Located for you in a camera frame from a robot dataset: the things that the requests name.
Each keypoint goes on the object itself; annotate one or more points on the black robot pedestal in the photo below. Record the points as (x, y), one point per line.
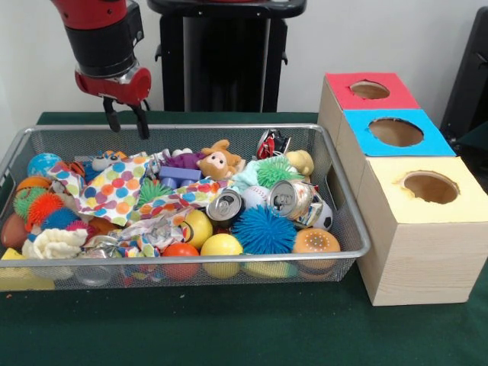
(221, 61)

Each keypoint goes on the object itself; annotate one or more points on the polka dot cloth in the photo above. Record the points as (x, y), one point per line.
(114, 191)

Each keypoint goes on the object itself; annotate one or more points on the orange ball with cream dots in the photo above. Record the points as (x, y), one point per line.
(316, 245)

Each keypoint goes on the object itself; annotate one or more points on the crushed silver drink can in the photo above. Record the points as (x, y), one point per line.
(292, 200)

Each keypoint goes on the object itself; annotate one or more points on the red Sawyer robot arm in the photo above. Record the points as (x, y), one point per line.
(103, 34)

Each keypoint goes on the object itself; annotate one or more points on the green spiky rubber ball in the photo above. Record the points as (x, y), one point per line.
(276, 171)

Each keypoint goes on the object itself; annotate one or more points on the blue spiky rubber ball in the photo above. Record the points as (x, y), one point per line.
(263, 229)

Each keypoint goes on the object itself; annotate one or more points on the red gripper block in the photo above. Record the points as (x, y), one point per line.
(114, 90)

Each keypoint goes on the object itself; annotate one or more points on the wooden box with three holes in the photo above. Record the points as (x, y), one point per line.
(419, 259)

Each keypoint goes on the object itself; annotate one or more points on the black panel stand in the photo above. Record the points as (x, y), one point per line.
(469, 76)

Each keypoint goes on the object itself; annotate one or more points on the multicoloured spiky caterpillar toy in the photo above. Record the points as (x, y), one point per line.
(42, 206)

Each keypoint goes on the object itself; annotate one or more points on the small red ball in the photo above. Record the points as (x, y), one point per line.
(181, 255)

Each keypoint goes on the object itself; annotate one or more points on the plain yellow ball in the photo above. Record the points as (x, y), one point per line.
(221, 248)

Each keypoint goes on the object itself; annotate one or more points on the dark green table cloth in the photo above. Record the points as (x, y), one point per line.
(229, 328)
(476, 137)

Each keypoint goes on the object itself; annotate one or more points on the purple toy building block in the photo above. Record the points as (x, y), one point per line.
(180, 177)

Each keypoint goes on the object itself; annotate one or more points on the tan plush animal toy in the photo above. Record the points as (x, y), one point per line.
(221, 162)

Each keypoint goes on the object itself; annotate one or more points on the shallow clear mesh bin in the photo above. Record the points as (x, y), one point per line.
(69, 141)

